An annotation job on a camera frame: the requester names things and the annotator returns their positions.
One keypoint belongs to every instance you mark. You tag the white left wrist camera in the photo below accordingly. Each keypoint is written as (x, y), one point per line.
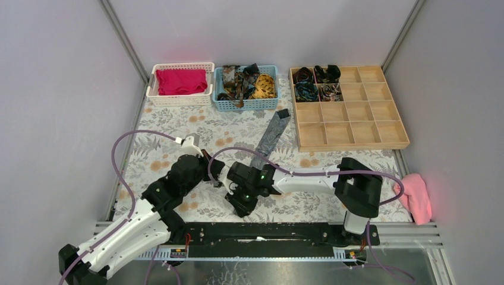
(190, 145)

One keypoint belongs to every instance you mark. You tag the magenta cloth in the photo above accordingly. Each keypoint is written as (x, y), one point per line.
(181, 81)

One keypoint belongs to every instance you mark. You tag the white plastic basket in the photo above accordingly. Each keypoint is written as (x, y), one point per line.
(199, 99)

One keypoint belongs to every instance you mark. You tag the rolled black tie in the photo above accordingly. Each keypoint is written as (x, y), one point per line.
(330, 74)

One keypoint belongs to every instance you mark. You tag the light blue plastic basket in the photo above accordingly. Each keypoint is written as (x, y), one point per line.
(250, 104)

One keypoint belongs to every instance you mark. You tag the orange floral tie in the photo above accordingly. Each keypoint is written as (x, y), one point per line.
(230, 76)

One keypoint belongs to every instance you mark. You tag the pink cloth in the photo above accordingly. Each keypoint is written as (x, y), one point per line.
(415, 198)

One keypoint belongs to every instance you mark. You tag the wooden compartment tray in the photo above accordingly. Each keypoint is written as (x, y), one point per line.
(366, 119)

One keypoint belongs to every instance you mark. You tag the grey leaf pattern tie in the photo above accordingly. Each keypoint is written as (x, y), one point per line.
(271, 136)

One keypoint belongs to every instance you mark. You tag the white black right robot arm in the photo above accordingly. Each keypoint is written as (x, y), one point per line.
(354, 184)

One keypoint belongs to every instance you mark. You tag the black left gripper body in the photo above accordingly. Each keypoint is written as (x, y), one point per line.
(212, 168)

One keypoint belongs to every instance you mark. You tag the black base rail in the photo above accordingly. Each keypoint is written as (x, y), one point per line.
(268, 240)

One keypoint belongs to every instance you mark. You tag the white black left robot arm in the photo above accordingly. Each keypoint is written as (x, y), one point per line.
(151, 221)

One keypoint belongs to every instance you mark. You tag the dark navy red tie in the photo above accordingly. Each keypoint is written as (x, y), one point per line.
(247, 81)

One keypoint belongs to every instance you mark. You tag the rolled multicolour tie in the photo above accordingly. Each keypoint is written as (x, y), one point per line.
(330, 92)

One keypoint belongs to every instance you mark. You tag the yellow patterned tie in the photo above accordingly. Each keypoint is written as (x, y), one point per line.
(264, 88)

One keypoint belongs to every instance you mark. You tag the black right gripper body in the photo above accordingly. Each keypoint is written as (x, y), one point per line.
(243, 195)

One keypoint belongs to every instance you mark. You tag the floral tablecloth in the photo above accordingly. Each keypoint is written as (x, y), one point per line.
(232, 135)

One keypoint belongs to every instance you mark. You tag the rolled dark red tie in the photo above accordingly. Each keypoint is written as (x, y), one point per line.
(303, 75)

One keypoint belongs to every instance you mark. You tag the rolled navy blue tie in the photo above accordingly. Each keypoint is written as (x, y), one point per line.
(306, 92)

